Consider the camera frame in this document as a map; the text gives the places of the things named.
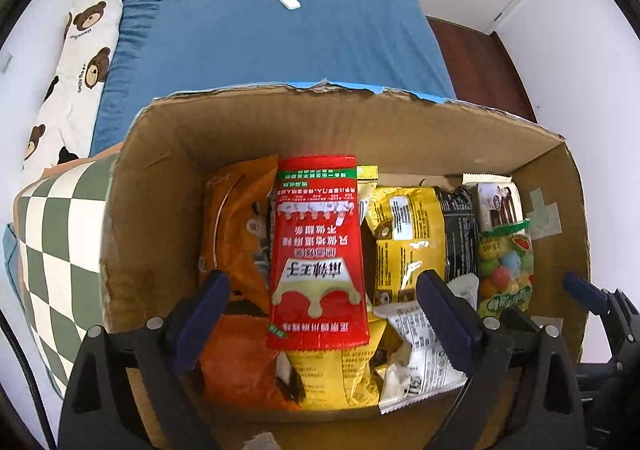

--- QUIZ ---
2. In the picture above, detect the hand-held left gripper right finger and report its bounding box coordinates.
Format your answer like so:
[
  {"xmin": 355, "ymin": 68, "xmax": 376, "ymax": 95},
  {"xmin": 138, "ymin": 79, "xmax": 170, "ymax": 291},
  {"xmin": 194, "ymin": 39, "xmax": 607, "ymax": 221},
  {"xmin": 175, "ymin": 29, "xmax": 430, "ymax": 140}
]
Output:
[{"xmin": 416, "ymin": 269, "xmax": 586, "ymax": 450}]

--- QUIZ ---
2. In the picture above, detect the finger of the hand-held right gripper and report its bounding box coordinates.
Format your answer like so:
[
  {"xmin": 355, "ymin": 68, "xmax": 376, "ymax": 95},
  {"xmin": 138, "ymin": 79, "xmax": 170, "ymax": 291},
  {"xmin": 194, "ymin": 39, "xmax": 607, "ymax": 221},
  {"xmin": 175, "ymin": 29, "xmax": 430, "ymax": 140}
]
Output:
[{"xmin": 562, "ymin": 273, "xmax": 640, "ymax": 362}]

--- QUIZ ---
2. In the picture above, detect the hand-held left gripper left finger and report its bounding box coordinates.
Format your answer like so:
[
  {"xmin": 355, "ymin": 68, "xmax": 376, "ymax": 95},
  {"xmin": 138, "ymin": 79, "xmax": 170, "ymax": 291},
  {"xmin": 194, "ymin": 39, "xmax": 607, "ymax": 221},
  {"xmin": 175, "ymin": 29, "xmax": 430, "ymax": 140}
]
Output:
[{"xmin": 59, "ymin": 270, "xmax": 232, "ymax": 450}]

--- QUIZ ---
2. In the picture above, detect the white bread packet with barcode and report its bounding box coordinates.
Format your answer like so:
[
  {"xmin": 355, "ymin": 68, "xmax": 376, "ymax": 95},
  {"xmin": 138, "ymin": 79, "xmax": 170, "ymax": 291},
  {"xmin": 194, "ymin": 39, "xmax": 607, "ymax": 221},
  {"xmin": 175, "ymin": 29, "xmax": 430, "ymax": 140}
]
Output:
[{"xmin": 372, "ymin": 303, "xmax": 468, "ymax": 413}]

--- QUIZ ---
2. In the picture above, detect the green candy packet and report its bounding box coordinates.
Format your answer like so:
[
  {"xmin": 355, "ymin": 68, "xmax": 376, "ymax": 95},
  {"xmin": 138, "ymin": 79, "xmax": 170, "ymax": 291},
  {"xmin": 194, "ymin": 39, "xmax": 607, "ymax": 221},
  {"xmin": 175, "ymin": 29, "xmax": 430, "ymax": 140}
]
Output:
[{"xmin": 475, "ymin": 219, "xmax": 535, "ymax": 318}]

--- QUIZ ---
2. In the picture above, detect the tall red snack packet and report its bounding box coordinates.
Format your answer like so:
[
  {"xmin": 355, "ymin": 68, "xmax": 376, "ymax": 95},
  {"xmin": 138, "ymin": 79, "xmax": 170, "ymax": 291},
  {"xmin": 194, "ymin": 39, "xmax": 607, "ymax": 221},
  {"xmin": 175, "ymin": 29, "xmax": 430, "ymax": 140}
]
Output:
[{"xmin": 266, "ymin": 154, "xmax": 372, "ymax": 351}]

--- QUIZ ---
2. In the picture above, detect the cardboard box with blue print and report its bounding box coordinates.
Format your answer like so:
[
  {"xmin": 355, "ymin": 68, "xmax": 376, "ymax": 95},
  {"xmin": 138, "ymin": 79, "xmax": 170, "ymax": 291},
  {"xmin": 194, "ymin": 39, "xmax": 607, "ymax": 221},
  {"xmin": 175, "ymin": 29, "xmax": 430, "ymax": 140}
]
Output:
[{"xmin": 102, "ymin": 79, "xmax": 592, "ymax": 450}]

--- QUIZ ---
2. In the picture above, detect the black snack packet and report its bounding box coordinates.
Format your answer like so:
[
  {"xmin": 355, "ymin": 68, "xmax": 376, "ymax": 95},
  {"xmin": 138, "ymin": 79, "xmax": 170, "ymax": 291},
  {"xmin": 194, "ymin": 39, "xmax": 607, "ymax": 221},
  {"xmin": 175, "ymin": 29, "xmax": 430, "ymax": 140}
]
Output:
[{"xmin": 435, "ymin": 186, "xmax": 480, "ymax": 281}]

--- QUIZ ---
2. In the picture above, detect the white stick snack packet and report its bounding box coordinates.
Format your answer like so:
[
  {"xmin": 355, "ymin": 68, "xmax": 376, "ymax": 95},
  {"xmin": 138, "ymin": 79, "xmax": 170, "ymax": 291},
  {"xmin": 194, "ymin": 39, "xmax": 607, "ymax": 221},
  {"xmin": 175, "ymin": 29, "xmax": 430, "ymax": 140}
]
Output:
[{"xmin": 462, "ymin": 173, "xmax": 523, "ymax": 233}]

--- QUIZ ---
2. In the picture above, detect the pale yellow snack packet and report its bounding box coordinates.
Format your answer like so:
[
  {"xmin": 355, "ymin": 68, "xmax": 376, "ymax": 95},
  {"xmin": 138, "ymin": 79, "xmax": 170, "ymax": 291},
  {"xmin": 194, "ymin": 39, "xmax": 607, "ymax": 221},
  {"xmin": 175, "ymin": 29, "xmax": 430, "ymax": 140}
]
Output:
[{"xmin": 356, "ymin": 165, "xmax": 379, "ymax": 223}]

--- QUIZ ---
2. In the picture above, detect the green white checkered blanket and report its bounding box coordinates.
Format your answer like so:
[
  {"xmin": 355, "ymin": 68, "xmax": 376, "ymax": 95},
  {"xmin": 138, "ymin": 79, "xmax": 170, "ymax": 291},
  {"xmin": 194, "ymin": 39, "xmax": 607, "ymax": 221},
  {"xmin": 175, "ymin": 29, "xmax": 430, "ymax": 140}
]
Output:
[{"xmin": 12, "ymin": 143, "xmax": 123, "ymax": 398}]

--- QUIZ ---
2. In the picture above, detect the bear print pillow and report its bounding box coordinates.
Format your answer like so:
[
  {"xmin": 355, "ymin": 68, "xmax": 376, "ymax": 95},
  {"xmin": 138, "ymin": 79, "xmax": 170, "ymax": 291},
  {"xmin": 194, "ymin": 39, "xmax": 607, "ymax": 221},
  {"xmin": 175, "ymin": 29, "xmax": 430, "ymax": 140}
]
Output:
[{"xmin": 22, "ymin": 0, "xmax": 123, "ymax": 173}]

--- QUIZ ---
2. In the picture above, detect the blue bedsheet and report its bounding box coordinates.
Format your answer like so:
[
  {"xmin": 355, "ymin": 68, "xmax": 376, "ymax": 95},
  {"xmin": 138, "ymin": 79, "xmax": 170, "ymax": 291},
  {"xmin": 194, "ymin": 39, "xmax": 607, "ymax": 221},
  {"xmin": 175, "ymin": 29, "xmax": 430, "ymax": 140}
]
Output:
[{"xmin": 2, "ymin": 0, "xmax": 457, "ymax": 398}]

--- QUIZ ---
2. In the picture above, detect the black cable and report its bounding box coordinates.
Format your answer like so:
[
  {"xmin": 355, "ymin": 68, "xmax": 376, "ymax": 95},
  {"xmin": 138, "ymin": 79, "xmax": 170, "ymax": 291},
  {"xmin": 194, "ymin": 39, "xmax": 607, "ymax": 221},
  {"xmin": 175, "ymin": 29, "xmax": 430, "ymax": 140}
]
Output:
[{"xmin": 0, "ymin": 315, "xmax": 58, "ymax": 450}]

